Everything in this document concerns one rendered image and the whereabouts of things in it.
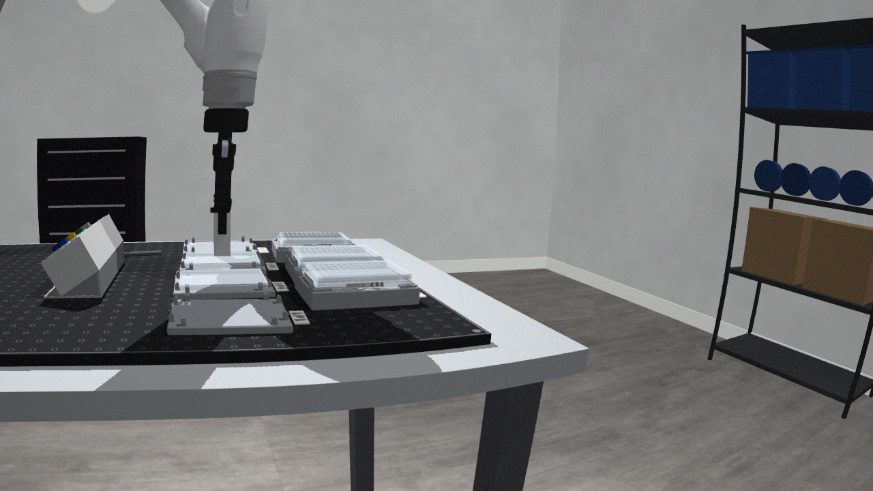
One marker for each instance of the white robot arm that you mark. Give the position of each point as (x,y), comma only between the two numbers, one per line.
(227,47)

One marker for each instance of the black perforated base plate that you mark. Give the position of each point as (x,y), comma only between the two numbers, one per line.
(127,326)

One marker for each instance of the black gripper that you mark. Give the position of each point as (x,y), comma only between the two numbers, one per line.
(224,121)

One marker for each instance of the white button panel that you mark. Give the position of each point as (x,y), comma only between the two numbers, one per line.
(93,255)

